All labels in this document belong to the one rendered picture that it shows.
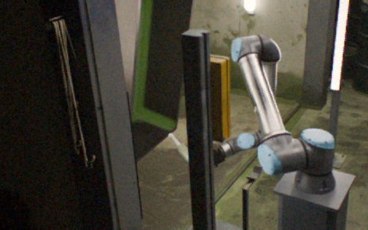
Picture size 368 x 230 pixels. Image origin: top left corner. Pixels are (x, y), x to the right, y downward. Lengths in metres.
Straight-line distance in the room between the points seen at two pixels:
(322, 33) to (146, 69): 1.76
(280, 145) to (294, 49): 2.34
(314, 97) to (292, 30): 0.65
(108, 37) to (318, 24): 2.85
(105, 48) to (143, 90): 1.62
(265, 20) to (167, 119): 1.63
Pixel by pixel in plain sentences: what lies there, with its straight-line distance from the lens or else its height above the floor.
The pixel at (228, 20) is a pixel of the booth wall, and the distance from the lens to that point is 4.65.
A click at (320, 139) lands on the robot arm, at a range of 2.25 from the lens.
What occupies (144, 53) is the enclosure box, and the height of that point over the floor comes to 0.98.
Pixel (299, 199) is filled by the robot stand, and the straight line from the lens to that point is 2.31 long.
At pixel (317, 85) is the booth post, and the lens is 4.50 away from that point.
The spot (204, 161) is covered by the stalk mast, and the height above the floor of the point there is 1.25.
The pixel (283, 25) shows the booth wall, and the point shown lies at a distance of 4.43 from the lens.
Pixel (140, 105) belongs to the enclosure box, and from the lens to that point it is 3.38.
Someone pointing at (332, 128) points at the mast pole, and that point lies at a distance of 3.69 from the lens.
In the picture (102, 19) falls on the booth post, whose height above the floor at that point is 1.59.
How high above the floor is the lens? 2.00
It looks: 26 degrees down
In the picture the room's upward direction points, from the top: 4 degrees counter-clockwise
